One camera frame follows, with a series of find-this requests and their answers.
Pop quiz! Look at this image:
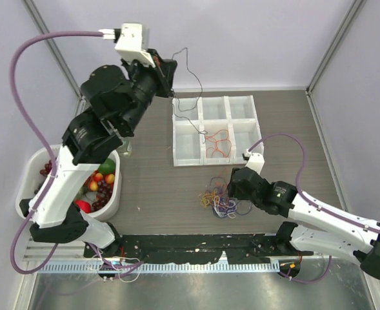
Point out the tangled multicolour cable pile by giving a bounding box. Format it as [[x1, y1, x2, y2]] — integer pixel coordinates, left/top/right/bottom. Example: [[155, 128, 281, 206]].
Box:
[[199, 170, 254, 219]]

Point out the black cable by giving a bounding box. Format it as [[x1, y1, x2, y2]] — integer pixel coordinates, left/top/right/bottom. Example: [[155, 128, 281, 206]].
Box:
[[172, 47, 208, 135]]

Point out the green lime fruit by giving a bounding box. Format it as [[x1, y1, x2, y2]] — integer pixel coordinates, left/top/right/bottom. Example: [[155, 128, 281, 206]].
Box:
[[97, 158, 116, 174]]

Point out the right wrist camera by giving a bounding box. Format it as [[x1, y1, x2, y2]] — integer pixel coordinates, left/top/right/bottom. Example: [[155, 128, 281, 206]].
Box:
[[243, 149, 265, 175]]

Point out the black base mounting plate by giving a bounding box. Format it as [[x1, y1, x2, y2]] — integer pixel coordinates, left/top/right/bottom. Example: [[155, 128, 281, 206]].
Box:
[[83, 232, 315, 264]]

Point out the white slotted cable duct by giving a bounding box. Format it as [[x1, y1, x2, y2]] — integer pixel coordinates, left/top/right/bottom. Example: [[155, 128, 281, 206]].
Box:
[[39, 260, 280, 274]]

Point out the clear plastic bottle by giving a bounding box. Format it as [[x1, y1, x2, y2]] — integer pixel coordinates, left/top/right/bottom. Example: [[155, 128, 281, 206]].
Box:
[[118, 137, 132, 157]]

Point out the dark grape bunch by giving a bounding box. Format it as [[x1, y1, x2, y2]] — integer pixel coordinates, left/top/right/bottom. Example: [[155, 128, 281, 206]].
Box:
[[92, 181, 113, 212]]

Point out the orange cable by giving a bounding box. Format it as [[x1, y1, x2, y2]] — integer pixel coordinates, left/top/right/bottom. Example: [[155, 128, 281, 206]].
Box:
[[205, 129, 233, 159]]

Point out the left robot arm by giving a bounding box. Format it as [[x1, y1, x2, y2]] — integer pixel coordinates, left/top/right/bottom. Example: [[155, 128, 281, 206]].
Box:
[[19, 48, 177, 258]]

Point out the white six-compartment organizer tray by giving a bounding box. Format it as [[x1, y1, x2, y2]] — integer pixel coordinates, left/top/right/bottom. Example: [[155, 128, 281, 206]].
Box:
[[172, 95, 261, 167]]

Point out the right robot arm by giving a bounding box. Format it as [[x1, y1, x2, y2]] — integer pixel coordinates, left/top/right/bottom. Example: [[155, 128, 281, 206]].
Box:
[[228, 167, 380, 280]]

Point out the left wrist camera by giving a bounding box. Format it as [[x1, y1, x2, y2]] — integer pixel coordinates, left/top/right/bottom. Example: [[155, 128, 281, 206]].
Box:
[[99, 23, 155, 68]]

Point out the white plastic fruit basket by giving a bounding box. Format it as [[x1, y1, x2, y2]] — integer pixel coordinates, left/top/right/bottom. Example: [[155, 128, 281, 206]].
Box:
[[15, 147, 122, 222]]

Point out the red apple fruit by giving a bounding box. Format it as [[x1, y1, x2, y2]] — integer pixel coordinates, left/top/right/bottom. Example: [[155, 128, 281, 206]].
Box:
[[75, 200, 92, 214]]

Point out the red grape bunch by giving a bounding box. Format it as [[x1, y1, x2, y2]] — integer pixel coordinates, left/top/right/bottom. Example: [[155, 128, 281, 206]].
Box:
[[39, 160, 52, 177]]

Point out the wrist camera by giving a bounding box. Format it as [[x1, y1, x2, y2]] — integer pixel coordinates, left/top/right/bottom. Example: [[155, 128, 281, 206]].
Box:
[[243, 149, 265, 175], [99, 23, 155, 68]]

